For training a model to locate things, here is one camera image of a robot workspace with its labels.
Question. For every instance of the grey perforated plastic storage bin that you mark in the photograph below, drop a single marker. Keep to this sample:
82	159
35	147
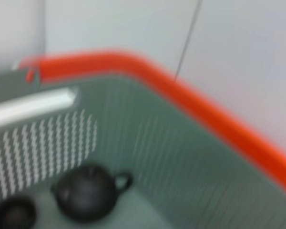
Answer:
169	155

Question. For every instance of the glass teacup with black sleeve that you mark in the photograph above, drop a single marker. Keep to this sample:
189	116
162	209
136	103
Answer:
14	214

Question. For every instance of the black clay teapot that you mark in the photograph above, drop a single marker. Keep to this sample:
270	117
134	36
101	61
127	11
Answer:
85	193

